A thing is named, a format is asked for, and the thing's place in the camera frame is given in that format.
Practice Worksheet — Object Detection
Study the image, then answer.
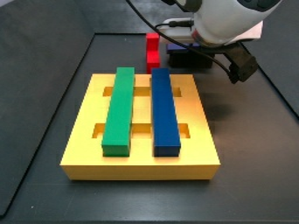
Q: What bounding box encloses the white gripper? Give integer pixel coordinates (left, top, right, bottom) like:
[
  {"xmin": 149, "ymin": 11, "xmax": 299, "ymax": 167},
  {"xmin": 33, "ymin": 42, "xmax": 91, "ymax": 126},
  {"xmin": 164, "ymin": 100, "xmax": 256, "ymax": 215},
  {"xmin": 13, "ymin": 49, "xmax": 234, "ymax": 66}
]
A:
[{"xmin": 156, "ymin": 17, "xmax": 265, "ymax": 46}]

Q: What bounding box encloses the purple three-pronged block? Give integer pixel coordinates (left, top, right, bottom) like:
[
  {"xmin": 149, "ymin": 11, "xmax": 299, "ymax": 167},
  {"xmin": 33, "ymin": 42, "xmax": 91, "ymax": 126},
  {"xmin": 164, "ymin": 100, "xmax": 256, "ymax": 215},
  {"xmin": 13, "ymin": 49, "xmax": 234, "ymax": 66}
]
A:
[{"xmin": 165, "ymin": 43, "xmax": 200, "ymax": 54}]

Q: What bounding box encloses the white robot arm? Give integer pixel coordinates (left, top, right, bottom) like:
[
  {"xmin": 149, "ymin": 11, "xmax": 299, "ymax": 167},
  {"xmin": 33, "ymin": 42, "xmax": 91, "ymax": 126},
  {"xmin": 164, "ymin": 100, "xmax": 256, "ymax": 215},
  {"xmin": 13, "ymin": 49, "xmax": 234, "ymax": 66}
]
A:
[{"xmin": 158, "ymin": 0, "xmax": 282, "ymax": 48}]

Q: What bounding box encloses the yellow slotted board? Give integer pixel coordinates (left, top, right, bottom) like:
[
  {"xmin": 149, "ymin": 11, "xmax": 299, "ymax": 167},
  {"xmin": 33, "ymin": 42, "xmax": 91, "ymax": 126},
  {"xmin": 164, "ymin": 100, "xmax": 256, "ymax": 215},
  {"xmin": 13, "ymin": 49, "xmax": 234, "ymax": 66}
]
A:
[{"xmin": 59, "ymin": 73, "xmax": 220, "ymax": 180}]

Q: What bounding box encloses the red block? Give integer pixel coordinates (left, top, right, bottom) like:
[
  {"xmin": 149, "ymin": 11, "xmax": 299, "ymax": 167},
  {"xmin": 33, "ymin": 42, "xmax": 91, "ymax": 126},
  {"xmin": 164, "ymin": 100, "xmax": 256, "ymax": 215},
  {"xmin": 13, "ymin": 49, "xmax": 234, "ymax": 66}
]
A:
[{"xmin": 145, "ymin": 33, "xmax": 160, "ymax": 73}]

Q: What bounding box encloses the blue long bar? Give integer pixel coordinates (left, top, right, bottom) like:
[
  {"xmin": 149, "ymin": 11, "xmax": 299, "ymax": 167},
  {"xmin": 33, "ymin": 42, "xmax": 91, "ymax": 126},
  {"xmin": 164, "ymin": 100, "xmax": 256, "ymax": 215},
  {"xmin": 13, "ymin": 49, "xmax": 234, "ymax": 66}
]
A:
[{"xmin": 150, "ymin": 68, "xmax": 181, "ymax": 157}]

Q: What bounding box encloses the green long bar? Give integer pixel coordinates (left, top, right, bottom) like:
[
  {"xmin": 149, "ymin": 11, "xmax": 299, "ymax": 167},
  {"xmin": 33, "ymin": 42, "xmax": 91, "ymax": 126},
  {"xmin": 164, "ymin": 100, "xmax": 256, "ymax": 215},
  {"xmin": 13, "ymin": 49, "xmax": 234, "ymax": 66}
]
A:
[{"xmin": 101, "ymin": 67, "xmax": 134, "ymax": 157}]

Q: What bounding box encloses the black bracket fixture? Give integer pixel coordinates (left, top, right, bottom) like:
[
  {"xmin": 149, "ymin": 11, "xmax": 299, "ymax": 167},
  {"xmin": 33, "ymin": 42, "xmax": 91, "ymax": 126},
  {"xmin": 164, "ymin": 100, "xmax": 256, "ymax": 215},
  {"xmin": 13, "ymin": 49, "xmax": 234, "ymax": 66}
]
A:
[{"xmin": 166, "ymin": 50, "xmax": 212, "ymax": 68}]

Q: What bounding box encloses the black camera cable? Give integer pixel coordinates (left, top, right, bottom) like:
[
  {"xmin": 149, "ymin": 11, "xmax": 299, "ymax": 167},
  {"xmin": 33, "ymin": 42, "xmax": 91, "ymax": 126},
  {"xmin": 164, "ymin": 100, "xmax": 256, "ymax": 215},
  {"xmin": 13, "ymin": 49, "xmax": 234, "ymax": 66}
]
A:
[{"xmin": 125, "ymin": 0, "xmax": 240, "ymax": 84}]

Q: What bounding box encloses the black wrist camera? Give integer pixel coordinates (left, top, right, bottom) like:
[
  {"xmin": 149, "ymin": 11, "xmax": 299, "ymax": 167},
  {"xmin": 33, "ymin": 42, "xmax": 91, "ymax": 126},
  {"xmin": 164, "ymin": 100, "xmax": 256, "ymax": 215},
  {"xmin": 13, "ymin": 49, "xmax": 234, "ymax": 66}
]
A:
[{"xmin": 198, "ymin": 42, "xmax": 258, "ymax": 85}]

